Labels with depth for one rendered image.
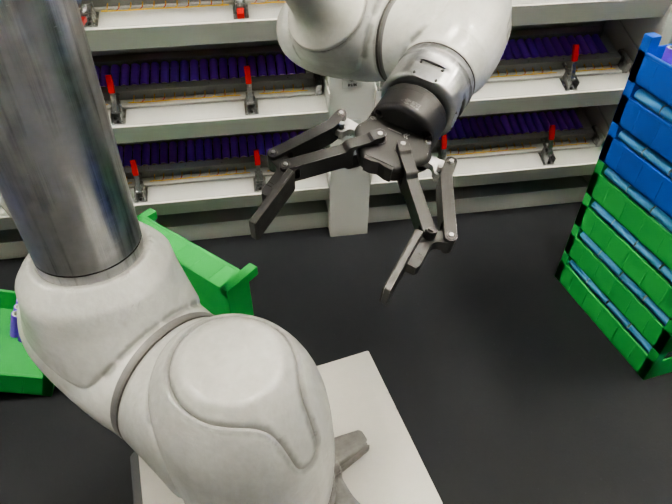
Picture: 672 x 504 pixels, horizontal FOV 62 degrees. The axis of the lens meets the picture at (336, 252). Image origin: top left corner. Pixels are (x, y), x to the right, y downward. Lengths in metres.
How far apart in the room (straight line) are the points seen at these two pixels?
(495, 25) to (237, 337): 0.44
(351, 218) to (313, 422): 0.91
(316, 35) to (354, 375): 0.44
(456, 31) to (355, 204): 0.76
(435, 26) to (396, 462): 0.51
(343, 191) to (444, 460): 0.63
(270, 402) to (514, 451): 0.68
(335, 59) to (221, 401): 0.43
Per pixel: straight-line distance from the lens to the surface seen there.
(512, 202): 1.54
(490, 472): 1.04
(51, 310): 0.57
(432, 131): 0.58
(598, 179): 1.21
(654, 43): 1.10
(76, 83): 0.47
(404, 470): 0.72
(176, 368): 0.48
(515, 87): 1.34
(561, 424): 1.13
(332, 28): 0.69
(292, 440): 0.49
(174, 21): 1.13
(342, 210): 1.34
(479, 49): 0.65
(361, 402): 0.76
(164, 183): 1.34
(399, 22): 0.69
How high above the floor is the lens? 0.91
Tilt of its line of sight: 42 degrees down
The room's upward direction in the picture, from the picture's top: straight up
